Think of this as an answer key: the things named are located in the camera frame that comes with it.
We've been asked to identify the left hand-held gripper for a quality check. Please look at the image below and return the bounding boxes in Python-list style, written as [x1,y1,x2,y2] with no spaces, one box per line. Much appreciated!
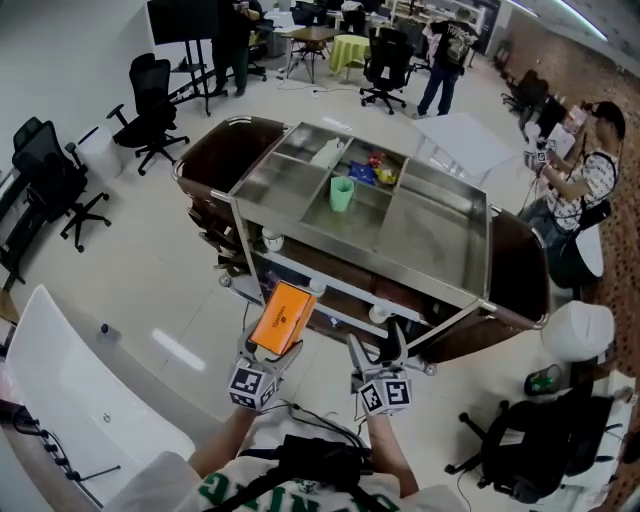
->
[228,323,305,413]

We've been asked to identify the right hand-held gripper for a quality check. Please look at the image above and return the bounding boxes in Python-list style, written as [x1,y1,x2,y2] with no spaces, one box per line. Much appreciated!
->
[345,319,415,418]

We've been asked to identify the orange box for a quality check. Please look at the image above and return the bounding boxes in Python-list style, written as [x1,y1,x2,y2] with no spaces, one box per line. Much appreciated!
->
[248,280,319,357]

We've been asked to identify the stainless steel service cart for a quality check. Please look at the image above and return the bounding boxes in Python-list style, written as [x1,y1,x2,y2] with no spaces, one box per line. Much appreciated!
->
[172,115,551,376]

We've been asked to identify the person's left forearm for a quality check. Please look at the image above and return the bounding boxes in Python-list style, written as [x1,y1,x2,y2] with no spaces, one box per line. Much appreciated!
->
[187,407,261,481]

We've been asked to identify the person's right forearm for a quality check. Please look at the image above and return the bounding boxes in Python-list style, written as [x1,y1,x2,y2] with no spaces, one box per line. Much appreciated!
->
[367,413,420,499]

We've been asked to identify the black chest harness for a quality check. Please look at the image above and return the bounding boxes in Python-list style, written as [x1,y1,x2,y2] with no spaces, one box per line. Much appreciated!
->
[202,433,396,512]

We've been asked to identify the green cup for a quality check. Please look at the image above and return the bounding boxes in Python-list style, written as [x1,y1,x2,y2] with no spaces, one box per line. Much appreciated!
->
[329,175,356,213]

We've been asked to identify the white shirt with green print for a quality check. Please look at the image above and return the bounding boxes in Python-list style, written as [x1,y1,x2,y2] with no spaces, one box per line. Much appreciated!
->
[102,449,471,512]

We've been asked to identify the blue packet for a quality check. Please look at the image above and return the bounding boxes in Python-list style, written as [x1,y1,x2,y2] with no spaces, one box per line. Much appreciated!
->
[348,160,379,185]

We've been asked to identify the black office chair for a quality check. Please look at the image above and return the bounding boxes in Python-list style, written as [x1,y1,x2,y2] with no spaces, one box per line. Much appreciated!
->
[359,27,416,116]
[444,394,616,504]
[107,53,191,176]
[12,117,112,254]

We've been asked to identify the white bathtub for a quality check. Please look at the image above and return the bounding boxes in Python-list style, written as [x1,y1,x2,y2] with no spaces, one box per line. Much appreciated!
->
[4,284,196,506]

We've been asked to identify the white round stool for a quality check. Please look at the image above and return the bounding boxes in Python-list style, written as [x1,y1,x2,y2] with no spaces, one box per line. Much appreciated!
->
[541,299,615,362]

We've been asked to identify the white plastic bottle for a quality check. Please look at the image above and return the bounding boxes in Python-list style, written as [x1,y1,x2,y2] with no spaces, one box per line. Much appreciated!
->
[310,137,346,169]

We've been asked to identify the white rectangular table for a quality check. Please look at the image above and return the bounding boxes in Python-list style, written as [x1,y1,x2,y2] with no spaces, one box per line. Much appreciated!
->
[414,112,516,179]

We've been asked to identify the black bath faucet set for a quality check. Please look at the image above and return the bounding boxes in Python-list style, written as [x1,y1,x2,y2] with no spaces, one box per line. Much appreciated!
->
[12,407,122,484]

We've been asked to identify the white round table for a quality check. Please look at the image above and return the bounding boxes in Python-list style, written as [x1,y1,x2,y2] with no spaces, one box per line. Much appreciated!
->
[574,224,605,279]

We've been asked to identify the white cylindrical bin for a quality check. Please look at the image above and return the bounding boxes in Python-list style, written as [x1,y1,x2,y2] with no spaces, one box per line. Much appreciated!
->
[77,127,124,179]

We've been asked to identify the table with yellow-green cloth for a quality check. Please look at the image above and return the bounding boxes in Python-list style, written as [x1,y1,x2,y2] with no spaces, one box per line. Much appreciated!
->
[328,34,371,76]

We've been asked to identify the wooden table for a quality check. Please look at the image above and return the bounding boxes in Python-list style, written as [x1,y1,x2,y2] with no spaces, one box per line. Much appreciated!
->
[282,27,346,84]

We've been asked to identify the black monitor on stand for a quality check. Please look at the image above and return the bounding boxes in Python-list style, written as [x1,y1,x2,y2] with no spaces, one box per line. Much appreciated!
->
[147,0,221,117]

